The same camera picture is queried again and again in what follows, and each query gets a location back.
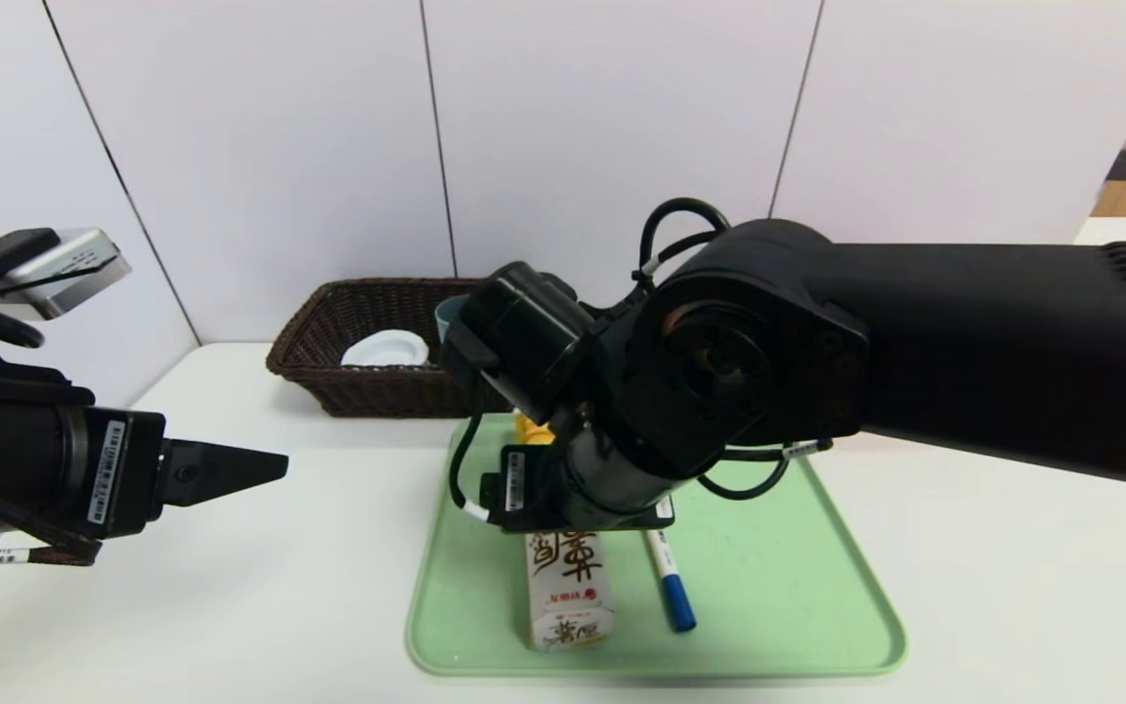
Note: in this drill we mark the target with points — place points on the yellow potato chips box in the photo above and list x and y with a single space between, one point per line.
568 596

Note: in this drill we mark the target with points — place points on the white marker with blue cap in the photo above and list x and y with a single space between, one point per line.
675 592

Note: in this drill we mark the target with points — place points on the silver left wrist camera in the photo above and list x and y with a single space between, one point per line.
64 279

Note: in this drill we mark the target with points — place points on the clear tape roll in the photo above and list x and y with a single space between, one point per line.
385 350

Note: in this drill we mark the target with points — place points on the dark brown wicker basket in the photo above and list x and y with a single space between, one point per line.
328 376

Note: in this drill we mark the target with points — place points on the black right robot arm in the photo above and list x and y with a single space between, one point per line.
964 342

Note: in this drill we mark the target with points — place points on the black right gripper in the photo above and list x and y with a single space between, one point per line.
516 483

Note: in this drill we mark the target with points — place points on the light green plastic tray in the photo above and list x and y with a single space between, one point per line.
798 587

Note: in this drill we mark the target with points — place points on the blue-grey plastic cup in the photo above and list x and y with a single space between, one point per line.
448 323

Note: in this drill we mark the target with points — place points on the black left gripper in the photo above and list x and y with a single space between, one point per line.
123 471

